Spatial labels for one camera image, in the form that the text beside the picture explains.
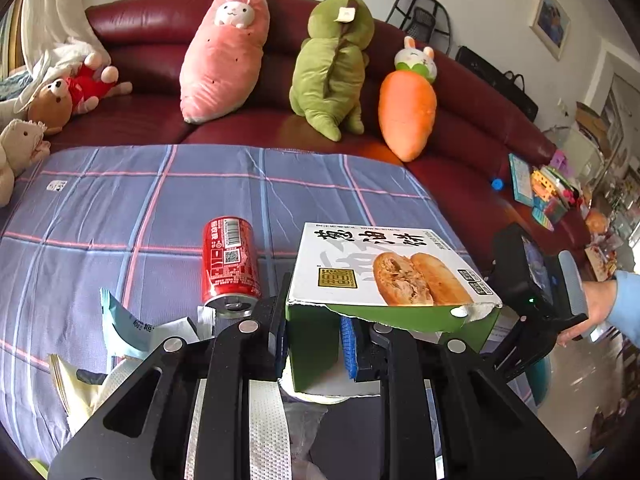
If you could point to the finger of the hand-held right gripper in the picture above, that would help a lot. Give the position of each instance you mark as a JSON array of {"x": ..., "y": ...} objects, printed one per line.
[{"x": 520, "y": 355}]

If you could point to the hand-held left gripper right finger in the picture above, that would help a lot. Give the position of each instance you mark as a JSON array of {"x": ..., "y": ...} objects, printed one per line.
[{"x": 351, "y": 352}]

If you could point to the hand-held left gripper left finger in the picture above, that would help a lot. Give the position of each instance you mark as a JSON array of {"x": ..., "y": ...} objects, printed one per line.
[{"x": 274, "y": 327}]

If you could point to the teal trash bin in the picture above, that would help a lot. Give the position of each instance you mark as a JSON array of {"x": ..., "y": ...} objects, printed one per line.
[{"x": 541, "y": 377}]

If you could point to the white and green food box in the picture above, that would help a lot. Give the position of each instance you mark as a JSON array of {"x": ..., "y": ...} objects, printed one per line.
[{"x": 380, "y": 270}]

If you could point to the person's right hand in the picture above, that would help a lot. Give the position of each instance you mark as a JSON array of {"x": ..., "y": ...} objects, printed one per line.
[{"x": 595, "y": 305}]

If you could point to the red soda can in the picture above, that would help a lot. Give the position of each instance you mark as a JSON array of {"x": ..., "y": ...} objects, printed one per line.
[{"x": 230, "y": 265}]

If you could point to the pile of colourful toys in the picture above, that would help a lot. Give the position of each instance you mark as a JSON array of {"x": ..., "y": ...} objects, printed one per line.
[{"x": 555, "y": 195}]

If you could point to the clear plastic bag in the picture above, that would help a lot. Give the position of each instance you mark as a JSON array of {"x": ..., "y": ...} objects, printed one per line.
[{"x": 302, "y": 430}]

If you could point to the orange round plush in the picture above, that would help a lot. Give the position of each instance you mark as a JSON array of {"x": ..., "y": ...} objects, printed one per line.
[{"x": 596, "y": 221}]

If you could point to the teal picture book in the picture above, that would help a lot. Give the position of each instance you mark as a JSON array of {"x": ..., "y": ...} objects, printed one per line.
[{"x": 521, "y": 180}]

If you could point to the blue bottle cap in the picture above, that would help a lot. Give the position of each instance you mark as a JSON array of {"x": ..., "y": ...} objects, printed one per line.
[{"x": 497, "y": 183}]

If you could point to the white embossed paper strip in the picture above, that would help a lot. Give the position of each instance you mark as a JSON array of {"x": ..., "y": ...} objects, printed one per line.
[{"x": 267, "y": 430}]

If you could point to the teal and white wrapper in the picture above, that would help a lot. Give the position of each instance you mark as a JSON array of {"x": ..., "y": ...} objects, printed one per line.
[{"x": 127, "y": 327}]

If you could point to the cardboard box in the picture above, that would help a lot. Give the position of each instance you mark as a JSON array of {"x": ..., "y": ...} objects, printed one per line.
[{"x": 592, "y": 125}]

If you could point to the blue plaid tablecloth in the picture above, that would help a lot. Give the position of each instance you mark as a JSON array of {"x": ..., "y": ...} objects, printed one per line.
[{"x": 125, "y": 210}]

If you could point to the black bag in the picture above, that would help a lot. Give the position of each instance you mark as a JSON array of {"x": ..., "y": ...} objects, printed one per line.
[{"x": 495, "y": 77}]

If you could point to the yellow white wrapper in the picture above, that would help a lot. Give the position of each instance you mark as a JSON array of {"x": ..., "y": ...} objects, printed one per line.
[{"x": 75, "y": 385}]

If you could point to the orange carrot rabbit plush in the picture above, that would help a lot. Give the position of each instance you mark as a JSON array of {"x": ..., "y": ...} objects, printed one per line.
[{"x": 405, "y": 110}]

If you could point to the dark red leather sofa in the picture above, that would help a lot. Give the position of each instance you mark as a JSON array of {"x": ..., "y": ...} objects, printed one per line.
[{"x": 145, "y": 110}]

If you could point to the green dinosaur plush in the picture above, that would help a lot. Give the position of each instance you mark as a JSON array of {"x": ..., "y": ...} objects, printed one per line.
[{"x": 327, "y": 70}]

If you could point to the pink strawberry plush pillow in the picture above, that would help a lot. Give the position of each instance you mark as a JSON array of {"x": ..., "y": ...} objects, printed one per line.
[{"x": 220, "y": 60}]

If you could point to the black mesh back support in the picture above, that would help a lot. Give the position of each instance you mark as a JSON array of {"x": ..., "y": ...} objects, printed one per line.
[{"x": 420, "y": 17}]

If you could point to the brown teddy bear red shirt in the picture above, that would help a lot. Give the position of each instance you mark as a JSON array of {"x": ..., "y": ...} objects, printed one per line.
[{"x": 55, "y": 105}]

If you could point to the beige plush toy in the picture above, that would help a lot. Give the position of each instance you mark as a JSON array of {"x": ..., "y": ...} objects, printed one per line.
[{"x": 20, "y": 145}]

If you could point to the white blanket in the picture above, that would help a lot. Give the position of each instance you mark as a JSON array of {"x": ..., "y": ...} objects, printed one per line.
[{"x": 55, "y": 5}]

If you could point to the framed wall picture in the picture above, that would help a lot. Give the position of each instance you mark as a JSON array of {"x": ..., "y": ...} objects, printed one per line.
[{"x": 550, "y": 20}]

